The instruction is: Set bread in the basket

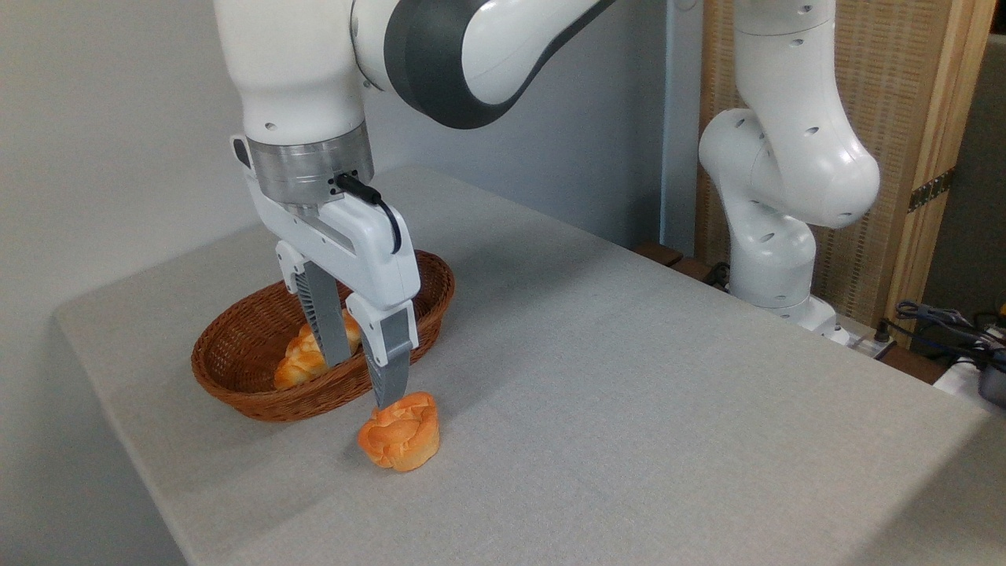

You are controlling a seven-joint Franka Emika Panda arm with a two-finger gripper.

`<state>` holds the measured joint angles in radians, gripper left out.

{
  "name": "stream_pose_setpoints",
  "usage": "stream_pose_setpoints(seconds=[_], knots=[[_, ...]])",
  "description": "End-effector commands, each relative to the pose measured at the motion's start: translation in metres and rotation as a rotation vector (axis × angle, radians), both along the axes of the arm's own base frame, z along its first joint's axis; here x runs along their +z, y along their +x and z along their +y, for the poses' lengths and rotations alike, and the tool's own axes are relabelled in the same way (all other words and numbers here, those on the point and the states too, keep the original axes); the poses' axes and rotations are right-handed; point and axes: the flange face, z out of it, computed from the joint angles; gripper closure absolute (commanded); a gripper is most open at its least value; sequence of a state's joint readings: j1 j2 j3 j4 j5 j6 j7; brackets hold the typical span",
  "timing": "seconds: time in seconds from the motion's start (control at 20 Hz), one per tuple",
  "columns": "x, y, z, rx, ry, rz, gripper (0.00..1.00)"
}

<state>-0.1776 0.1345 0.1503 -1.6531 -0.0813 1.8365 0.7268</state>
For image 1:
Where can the round orange bread roll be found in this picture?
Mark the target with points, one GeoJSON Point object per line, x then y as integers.
{"type": "Point", "coordinates": [401, 436]}

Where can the brown wicker basket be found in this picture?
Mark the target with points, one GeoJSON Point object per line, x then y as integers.
{"type": "Point", "coordinates": [244, 393]}

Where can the wooden rattan folding screen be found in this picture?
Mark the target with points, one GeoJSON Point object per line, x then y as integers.
{"type": "Point", "coordinates": [888, 79]}

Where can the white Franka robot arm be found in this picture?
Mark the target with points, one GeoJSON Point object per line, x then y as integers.
{"type": "Point", "coordinates": [299, 63]}

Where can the brass screen hinge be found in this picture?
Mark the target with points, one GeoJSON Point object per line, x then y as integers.
{"type": "Point", "coordinates": [931, 189]}

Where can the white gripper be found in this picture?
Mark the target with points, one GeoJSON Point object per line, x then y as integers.
{"type": "Point", "coordinates": [357, 244]}

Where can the braided orange bread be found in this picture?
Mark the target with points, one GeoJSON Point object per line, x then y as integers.
{"type": "Point", "coordinates": [301, 363]}

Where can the grey device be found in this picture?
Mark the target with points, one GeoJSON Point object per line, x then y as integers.
{"type": "Point", "coordinates": [993, 381]}

